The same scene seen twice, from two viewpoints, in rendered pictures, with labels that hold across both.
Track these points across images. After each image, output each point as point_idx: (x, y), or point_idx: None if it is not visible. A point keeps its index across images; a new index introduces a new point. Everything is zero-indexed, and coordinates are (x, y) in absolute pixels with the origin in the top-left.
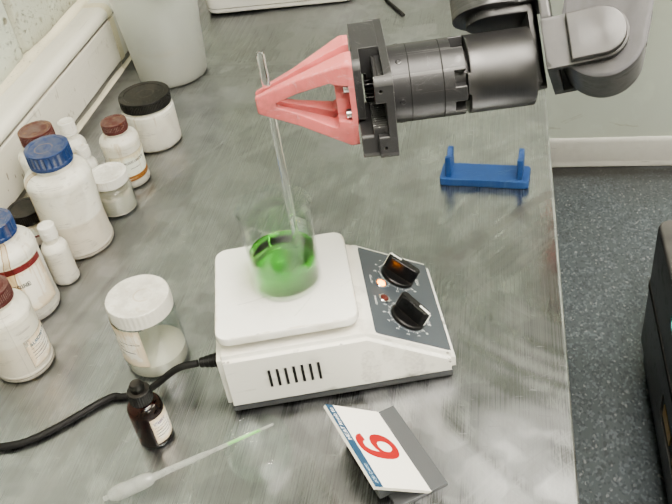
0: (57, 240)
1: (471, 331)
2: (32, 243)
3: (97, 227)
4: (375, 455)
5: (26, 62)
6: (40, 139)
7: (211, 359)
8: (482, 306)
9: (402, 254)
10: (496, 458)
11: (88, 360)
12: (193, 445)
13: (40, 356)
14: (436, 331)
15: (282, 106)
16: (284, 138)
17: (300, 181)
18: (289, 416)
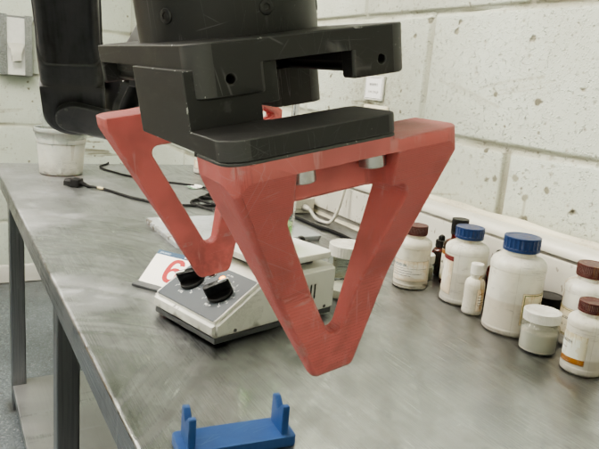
0: (471, 277)
1: (157, 331)
2: (454, 249)
3: (487, 306)
4: (170, 264)
5: None
6: (537, 238)
7: None
8: (158, 344)
9: (254, 362)
10: (110, 294)
11: (380, 289)
12: None
13: (394, 273)
14: (172, 291)
15: (265, 117)
16: (537, 441)
17: (431, 398)
18: None
